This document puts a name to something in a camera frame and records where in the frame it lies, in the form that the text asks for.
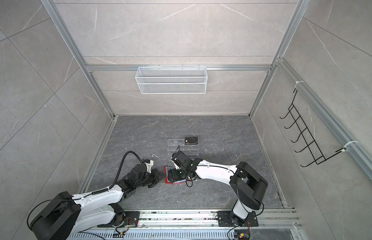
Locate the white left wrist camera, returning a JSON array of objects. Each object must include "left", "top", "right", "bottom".
[{"left": 144, "top": 160, "right": 154, "bottom": 174}]

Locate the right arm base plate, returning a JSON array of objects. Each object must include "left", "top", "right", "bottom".
[{"left": 215, "top": 211, "right": 259, "bottom": 227}]

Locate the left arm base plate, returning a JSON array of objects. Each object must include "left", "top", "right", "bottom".
[{"left": 109, "top": 211, "right": 140, "bottom": 227}]

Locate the black wire hook rack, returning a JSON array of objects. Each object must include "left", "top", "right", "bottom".
[{"left": 279, "top": 89, "right": 347, "bottom": 168}]

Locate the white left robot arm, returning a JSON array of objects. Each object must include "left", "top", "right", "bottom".
[{"left": 27, "top": 163, "right": 165, "bottom": 240}]

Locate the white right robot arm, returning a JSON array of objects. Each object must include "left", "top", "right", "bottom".
[{"left": 166, "top": 151, "right": 269, "bottom": 226}]

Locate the clear acrylic organizer tray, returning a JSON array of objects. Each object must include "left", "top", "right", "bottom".
[{"left": 167, "top": 137, "right": 200, "bottom": 157}]

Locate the white wire mesh basket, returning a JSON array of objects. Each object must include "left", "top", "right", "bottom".
[{"left": 135, "top": 67, "right": 208, "bottom": 95}]

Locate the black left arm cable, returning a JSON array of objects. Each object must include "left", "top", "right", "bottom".
[{"left": 109, "top": 150, "right": 144, "bottom": 190}]

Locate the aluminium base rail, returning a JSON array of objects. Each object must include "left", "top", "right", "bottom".
[{"left": 68, "top": 209, "right": 307, "bottom": 240}]

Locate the red leather card holder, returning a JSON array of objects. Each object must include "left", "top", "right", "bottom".
[{"left": 163, "top": 166, "right": 186, "bottom": 185}]

